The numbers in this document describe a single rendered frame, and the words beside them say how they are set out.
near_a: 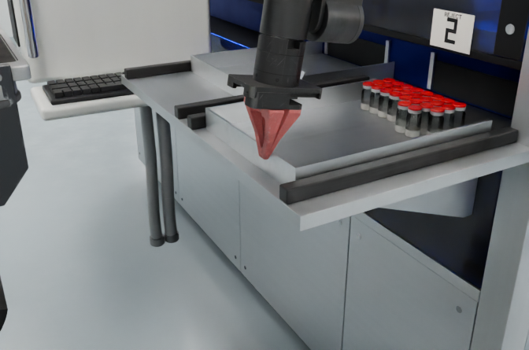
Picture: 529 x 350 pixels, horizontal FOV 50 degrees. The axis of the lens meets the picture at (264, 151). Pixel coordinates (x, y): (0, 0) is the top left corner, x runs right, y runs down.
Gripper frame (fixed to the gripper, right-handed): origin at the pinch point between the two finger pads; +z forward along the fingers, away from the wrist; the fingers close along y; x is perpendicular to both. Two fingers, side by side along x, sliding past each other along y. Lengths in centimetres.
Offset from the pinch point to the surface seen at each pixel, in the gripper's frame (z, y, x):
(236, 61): -2, 24, 53
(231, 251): 70, 52, 90
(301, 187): 1.4, 0.3, -8.4
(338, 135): 0.2, 17.0, 6.3
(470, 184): 5.8, 38.0, -3.1
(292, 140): 1.5, 9.9, 8.2
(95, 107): 13, -3, 66
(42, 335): 94, -7, 96
